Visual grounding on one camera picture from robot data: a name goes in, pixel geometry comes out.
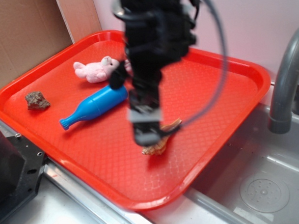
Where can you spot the pink plush bunny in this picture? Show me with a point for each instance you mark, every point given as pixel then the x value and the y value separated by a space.
pixel 96 72

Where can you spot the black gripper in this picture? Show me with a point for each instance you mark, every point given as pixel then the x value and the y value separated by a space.
pixel 145 111

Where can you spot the grey faucet spout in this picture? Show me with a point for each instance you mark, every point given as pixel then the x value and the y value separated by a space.
pixel 285 96

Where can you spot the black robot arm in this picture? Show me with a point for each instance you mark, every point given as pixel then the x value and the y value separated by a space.
pixel 157 33

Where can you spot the brown rock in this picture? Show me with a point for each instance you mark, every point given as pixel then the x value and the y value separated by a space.
pixel 36 101

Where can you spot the grey plastic sink basin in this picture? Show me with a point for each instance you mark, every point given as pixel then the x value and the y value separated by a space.
pixel 254 179

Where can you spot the brown spiral seashell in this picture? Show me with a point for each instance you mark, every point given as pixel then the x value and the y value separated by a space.
pixel 160 147

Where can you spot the brown cardboard panel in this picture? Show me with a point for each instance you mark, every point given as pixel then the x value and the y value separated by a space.
pixel 32 31

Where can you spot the blue plastic toy bottle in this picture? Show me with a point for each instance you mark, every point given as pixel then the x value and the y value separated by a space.
pixel 96 105

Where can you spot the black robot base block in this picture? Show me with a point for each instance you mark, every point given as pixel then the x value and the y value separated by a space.
pixel 21 167

